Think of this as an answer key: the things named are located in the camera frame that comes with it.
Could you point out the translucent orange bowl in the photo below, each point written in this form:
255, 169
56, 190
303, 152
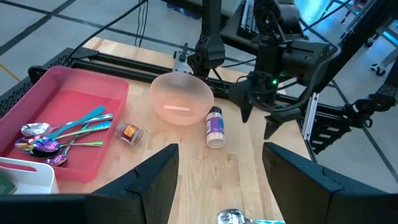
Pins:
182, 99

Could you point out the purple label spice jar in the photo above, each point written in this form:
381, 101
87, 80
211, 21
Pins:
215, 127

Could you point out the black perforated crate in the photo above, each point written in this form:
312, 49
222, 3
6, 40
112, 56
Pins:
15, 93

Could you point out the small orange label jar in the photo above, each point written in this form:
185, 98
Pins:
129, 133

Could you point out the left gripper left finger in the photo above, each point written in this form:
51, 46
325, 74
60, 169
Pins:
109, 205

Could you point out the red plastic bin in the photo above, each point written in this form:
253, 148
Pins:
77, 102

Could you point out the silver aluminium bracket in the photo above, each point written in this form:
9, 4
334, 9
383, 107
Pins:
311, 118

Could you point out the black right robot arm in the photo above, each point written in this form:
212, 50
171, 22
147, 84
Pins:
211, 46

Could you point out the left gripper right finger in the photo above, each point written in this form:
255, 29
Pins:
317, 199

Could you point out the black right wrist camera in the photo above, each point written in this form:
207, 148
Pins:
306, 60

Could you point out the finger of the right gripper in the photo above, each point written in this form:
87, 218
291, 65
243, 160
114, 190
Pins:
280, 119
244, 99

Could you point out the white plastic bin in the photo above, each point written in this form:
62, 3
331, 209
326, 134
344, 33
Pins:
28, 177

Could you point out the black table frame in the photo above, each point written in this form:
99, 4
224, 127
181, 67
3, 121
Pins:
124, 67

